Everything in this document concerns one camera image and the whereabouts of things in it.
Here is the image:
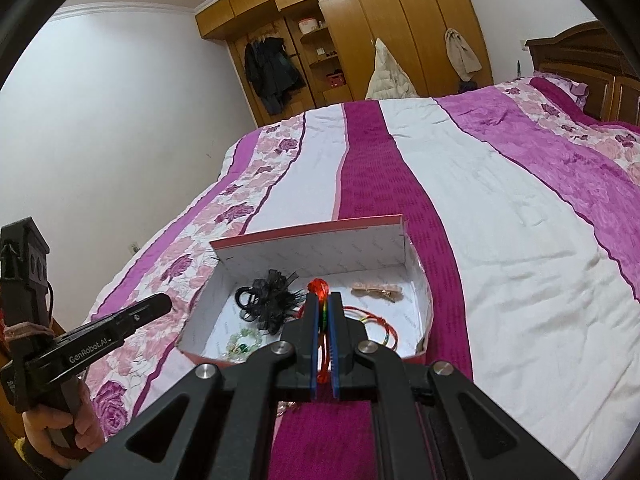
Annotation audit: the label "red cardboard box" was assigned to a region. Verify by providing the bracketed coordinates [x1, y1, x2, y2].
[177, 214, 433, 367]

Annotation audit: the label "purple pillow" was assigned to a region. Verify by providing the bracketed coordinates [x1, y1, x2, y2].
[530, 72, 592, 108]

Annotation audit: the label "black feather hair accessory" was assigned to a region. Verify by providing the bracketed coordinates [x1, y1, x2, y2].
[232, 269, 306, 335]

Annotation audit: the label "wooden headboard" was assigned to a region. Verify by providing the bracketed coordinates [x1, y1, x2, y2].
[525, 21, 640, 126]

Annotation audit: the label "cream down jacket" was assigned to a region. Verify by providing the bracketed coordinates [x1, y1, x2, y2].
[365, 38, 418, 101]

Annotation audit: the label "pink hair clip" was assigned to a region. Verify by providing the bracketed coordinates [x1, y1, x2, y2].
[350, 282, 402, 302]

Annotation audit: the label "beige hanging cloth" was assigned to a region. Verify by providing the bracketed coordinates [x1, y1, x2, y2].
[445, 28, 482, 82]

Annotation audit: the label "black hanging jackets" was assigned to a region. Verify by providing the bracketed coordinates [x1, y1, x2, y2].
[243, 35, 307, 116]

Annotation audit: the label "red braided string bracelet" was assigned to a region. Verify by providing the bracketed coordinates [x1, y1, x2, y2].
[299, 277, 399, 383]

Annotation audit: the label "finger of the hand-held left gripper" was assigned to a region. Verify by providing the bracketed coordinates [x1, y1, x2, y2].
[106, 293, 172, 347]
[65, 292, 321, 480]

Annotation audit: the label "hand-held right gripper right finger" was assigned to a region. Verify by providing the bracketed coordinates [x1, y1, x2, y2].
[330, 291, 581, 480]

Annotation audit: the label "person's left hand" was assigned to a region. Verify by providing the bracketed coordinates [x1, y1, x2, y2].
[22, 380, 107, 468]

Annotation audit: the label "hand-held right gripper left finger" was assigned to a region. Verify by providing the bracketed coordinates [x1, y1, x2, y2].
[65, 292, 321, 480]

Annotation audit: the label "wooden wardrobe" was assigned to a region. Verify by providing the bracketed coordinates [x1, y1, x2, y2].
[195, 0, 496, 128]

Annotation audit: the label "purple floral bedspread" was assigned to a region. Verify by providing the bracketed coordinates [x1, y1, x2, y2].
[82, 72, 640, 480]

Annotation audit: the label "jade bead bracelet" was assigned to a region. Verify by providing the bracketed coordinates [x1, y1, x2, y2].
[226, 326, 264, 362]

